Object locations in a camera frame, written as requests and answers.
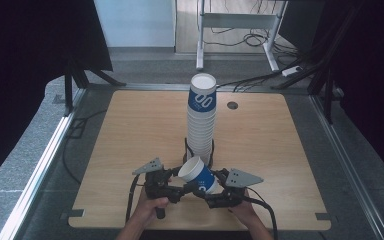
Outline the black metal stand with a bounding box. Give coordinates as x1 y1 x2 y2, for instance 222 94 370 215
63 56 128 117
271 59 334 125

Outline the hand-held gripper black cable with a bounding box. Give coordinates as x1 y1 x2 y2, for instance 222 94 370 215
125 173 141 224
244 187 279 240

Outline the person's right hand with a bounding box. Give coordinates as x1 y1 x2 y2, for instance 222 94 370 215
227 199 265 230

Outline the right hand-held gripper black cable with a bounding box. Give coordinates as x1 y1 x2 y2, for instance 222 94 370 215
244 187 279 240

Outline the coil of black floor cables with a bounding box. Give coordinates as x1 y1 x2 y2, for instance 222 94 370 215
209 26 301 58

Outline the white metal desk frame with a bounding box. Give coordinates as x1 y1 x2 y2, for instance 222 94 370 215
195 0 288 73

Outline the left hand-held gripper black cable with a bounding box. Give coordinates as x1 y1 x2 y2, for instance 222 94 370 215
125 173 141 224

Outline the black curtain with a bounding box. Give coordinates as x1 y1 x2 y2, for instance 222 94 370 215
278 0 384 188
0 0 114 191

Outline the person's left hand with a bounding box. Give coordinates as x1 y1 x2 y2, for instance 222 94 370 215
132 195 171 228

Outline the thin black floor cable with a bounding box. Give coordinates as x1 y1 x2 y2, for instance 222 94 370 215
62 109 108 185

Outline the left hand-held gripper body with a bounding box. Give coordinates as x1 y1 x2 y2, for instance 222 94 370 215
132 157 185 220

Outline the blue white paper cup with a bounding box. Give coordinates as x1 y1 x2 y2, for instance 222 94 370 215
177 155 220 195

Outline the white power strip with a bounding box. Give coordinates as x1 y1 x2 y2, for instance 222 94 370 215
281 65 304 77

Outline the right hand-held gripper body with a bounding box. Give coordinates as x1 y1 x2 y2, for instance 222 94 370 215
206 168 265 210

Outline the aluminium rail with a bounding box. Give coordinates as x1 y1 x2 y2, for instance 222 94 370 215
308 94 384 240
0 87 88 240

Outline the stack of white paper cups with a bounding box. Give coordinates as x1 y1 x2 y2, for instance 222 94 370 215
186 73 218 165

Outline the white panel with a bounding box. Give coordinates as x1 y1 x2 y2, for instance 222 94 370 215
93 0 178 48

